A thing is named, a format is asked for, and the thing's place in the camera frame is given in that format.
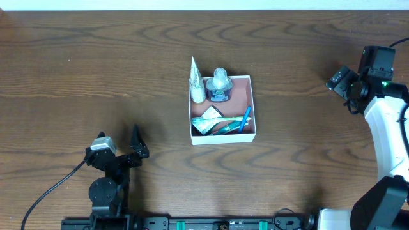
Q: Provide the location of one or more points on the blue disposable razor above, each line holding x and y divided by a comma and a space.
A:
245, 117

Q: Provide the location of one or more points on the green white soap packet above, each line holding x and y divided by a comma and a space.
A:
200, 125

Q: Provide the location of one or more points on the small toothpaste tube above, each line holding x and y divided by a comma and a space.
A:
227, 128

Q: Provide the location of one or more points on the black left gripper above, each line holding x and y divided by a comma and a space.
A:
121, 160

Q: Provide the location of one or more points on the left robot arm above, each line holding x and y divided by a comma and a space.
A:
109, 194

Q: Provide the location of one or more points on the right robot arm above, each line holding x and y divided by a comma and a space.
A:
372, 93

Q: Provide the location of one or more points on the white cardboard box pink inside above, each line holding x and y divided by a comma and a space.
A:
241, 99

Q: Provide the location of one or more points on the white floral lotion tube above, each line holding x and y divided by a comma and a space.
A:
197, 87

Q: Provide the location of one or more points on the green white toothbrush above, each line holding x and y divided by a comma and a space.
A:
217, 120

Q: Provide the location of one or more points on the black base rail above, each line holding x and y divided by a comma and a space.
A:
284, 221

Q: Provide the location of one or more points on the clear blue sanitizer bottle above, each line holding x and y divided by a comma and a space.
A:
218, 87

